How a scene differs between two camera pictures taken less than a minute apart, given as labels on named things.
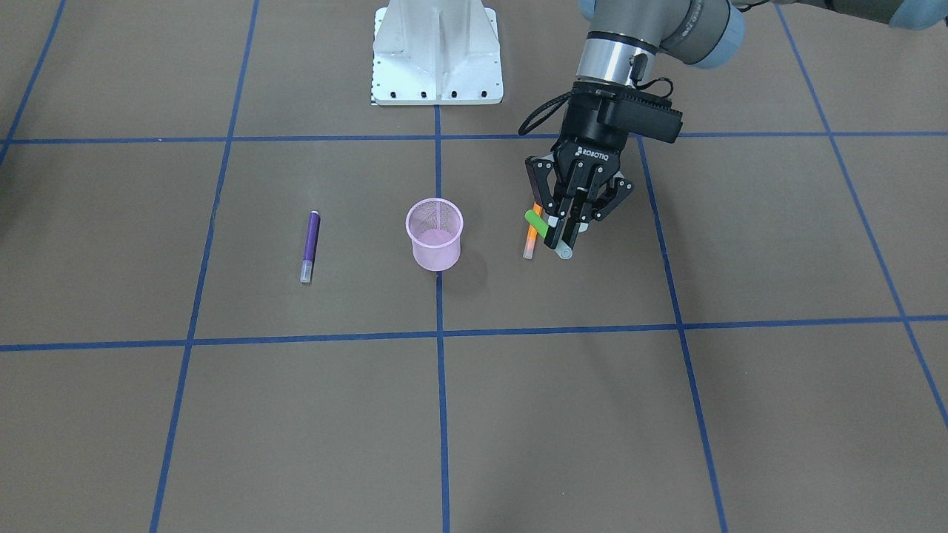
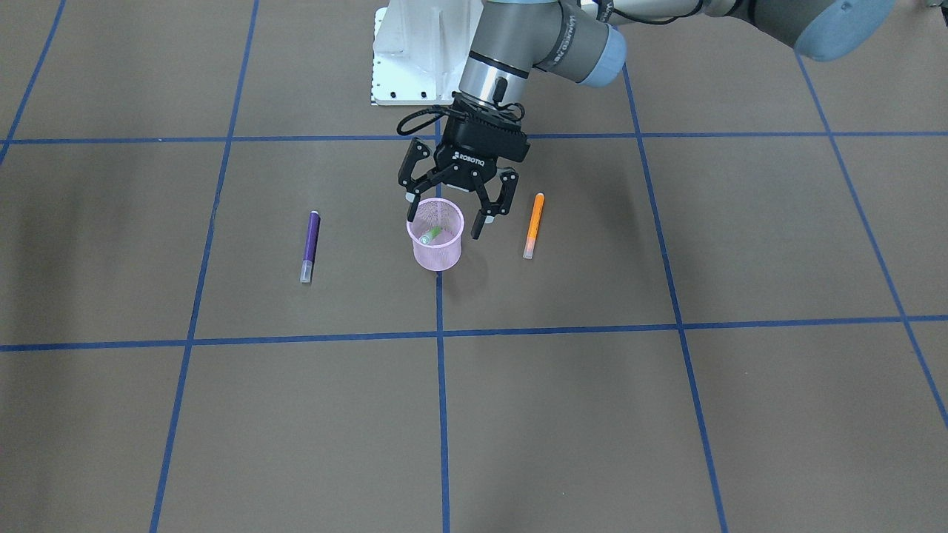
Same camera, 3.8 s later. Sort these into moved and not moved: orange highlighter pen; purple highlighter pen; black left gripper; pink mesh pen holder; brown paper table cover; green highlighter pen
Moved: black left gripper; green highlighter pen
Not moved: brown paper table cover; pink mesh pen holder; purple highlighter pen; orange highlighter pen
